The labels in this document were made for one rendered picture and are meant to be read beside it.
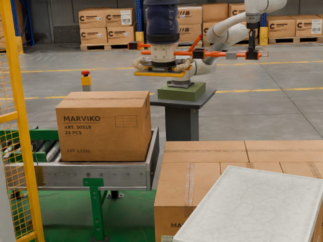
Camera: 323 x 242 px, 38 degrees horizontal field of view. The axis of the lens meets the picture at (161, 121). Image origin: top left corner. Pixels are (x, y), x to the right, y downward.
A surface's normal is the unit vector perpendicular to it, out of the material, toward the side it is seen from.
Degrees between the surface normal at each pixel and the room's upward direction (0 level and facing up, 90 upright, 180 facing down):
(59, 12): 90
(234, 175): 0
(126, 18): 90
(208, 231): 0
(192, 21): 91
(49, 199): 0
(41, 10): 90
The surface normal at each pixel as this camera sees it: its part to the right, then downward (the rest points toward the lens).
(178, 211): -0.08, 0.33
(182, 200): -0.04, -0.94
